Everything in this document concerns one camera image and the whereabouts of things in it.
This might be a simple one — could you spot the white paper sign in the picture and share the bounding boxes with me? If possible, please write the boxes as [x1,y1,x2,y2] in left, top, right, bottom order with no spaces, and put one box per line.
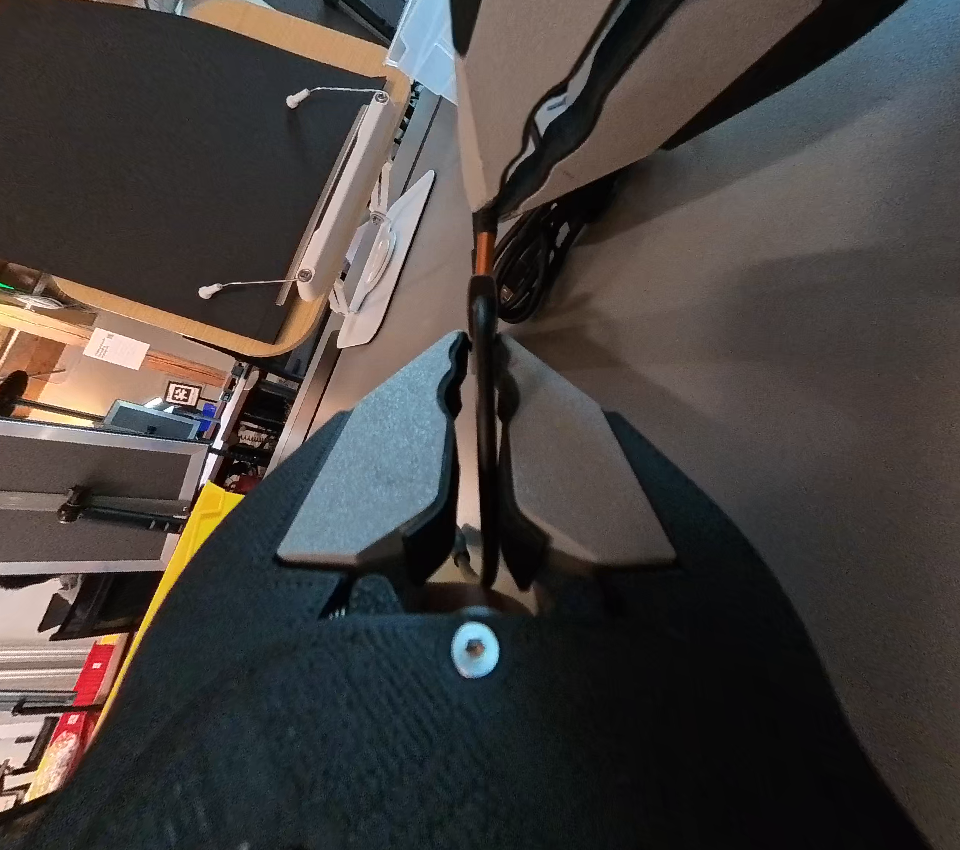
[81,327,148,371]

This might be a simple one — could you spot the grey flight case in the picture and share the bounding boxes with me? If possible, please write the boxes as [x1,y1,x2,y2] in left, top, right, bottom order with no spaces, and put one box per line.
[0,417,213,575]

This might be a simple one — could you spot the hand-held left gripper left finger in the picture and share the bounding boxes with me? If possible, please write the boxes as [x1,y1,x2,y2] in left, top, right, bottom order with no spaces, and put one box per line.
[276,329,472,587]

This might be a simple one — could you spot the thick black cable with port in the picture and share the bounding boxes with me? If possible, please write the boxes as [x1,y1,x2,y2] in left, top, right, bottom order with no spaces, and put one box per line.
[466,272,505,590]

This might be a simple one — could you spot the black-faced wooden board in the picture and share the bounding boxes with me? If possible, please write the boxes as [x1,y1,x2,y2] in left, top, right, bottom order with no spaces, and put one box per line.
[0,0,415,361]

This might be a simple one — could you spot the black clamp bar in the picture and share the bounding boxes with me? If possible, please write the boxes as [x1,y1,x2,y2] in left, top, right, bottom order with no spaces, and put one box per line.
[58,484,189,534]

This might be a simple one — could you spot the grey box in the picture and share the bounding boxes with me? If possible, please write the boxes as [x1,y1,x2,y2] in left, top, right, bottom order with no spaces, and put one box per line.
[101,400,205,442]

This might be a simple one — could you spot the red box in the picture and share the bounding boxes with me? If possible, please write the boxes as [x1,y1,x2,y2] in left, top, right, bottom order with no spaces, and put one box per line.
[41,640,125,802]

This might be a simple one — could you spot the yellow bin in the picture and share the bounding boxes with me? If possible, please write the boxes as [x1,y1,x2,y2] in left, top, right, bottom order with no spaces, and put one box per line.
[111,481,249,723]

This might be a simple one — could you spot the bundled black cable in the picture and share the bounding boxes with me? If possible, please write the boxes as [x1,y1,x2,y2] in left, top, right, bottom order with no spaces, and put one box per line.
[495,178,624,326]

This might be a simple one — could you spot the black cable with orange plugs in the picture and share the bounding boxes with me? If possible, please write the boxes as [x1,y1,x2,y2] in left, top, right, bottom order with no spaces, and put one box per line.
[476,0,654,277]

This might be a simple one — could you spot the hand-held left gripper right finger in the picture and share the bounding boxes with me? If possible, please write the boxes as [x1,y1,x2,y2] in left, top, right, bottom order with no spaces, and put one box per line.
[495,332,678,590]

